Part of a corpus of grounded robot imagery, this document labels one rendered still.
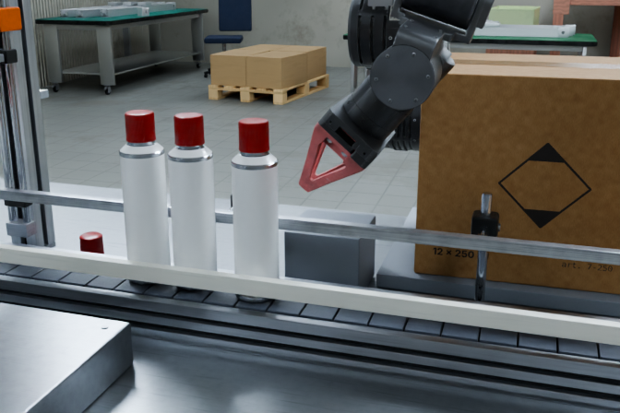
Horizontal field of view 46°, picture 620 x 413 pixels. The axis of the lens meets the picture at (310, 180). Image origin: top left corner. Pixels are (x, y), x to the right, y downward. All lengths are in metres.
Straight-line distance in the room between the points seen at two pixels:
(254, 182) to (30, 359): 0.28
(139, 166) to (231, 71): 6.38
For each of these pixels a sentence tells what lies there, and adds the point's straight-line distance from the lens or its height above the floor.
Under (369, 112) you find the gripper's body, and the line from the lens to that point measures 0.72.
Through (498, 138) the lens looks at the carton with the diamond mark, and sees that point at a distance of 0.93.
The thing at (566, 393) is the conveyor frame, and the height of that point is 0.84.
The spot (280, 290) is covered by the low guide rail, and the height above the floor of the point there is 0.91.
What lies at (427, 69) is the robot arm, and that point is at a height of 1.16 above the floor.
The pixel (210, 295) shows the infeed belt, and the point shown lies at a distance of 0.86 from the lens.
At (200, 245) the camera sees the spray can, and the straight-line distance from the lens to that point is 0.85.
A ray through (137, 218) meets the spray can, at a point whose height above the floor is 0.96.
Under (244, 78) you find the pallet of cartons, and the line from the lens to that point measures 7.16.
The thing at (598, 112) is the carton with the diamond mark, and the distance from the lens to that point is 0.93.
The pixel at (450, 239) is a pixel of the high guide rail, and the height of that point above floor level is 0.96.
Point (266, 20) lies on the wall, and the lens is 9.96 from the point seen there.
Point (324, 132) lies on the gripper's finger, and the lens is 0.74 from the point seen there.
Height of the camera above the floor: 1.24
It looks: 16 degrees down
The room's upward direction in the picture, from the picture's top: straight up
